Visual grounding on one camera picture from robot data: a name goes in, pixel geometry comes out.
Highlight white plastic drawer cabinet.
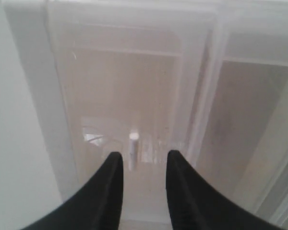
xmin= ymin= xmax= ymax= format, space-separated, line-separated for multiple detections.
xmin=3 ymin=0 xmax=288 ymax=230

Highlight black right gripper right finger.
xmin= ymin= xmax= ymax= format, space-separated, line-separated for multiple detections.
xmin=167 ymin=150 xmax=277 ymax=230

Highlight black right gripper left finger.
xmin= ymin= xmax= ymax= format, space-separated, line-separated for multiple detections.
xmin=25 ymin=152 xmax=123 ymax=230

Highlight clear drawer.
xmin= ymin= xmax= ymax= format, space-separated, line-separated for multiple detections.
xmin=47 ymin=0 xmax=216 ymax=230
xmin=196 ymin=33 xmax=288 ymax=227

